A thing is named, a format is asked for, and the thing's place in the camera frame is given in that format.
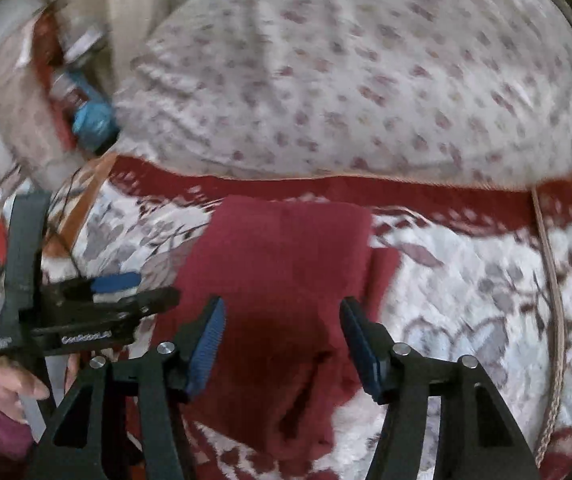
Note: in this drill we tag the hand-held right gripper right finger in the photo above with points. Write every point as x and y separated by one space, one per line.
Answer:
366 355

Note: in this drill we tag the dark red sweater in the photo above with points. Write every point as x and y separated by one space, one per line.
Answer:
276 285

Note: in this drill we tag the person's left hand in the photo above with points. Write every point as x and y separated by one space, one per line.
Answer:
11 385

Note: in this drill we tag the red and white quilted bedspread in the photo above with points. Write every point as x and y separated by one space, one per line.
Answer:
466 310

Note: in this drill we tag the blue plastic bag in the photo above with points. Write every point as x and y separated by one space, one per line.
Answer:
92 120

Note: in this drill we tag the floral white pillow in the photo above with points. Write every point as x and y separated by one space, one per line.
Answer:
366 70

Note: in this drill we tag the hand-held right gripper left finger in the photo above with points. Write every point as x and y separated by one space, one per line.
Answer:
206 350

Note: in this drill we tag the cream curtain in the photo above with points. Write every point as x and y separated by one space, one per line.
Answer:
131 15

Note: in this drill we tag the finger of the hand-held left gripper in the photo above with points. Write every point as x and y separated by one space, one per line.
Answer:
153 301
116 282

